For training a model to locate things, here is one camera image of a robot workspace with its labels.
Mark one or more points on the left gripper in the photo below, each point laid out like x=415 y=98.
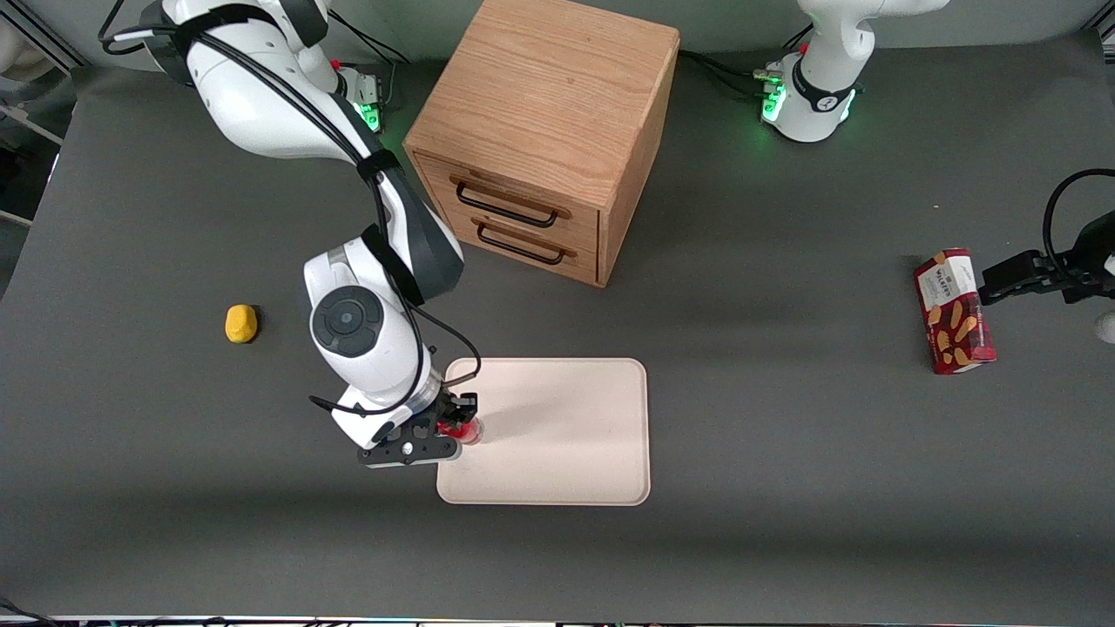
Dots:
x=1064 y=271

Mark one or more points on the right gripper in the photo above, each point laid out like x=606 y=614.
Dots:
x=456 y=407

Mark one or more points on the red coke bottle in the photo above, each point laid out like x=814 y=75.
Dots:
x=469 y=433

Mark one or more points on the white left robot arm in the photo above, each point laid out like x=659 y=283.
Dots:
x=827 y=78

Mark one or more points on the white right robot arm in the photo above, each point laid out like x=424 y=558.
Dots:
x=261 y=104

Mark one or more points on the beige rectangular tray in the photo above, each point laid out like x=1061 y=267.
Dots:
x=557 y=431

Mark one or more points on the red cookie box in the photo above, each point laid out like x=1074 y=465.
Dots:
x=956 y=313

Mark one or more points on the wooden drawer front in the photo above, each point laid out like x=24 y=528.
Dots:
x=584 y=228
x=585 y=266

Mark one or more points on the yellow lemon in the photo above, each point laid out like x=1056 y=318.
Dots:
x=241 y=324

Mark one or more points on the wooden drawer cabinet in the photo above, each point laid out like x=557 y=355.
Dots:
x=549 y=87

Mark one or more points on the silver table edge rail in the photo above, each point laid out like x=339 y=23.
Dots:
x=557 y=623

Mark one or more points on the aluminium frame profile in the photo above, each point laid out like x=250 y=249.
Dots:
x=1102 y=33
x=43 y=39

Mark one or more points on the white frame bar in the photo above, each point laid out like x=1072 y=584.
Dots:
x=35 y=124

